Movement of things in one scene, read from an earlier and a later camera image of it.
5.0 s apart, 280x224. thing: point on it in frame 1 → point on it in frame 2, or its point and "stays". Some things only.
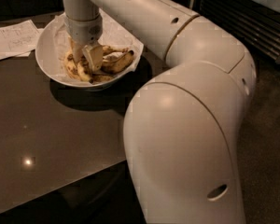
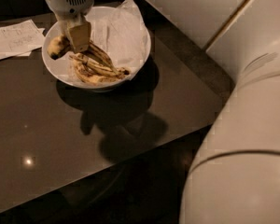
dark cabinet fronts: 17,2 stays
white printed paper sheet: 15,40 stays
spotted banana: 119,64 → 58,46
